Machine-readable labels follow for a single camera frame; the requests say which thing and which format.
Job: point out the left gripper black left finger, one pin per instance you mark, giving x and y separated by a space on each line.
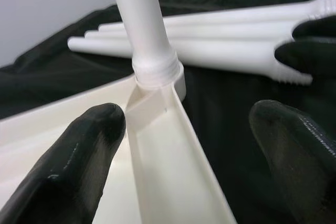
65 169

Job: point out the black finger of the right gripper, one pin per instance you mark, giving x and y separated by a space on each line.
307 56
317 27

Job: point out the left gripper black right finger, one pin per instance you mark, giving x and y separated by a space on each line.
302 169

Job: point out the white plastic table top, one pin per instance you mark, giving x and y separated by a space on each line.
162 169

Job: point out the black cloth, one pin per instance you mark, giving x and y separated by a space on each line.
223 129

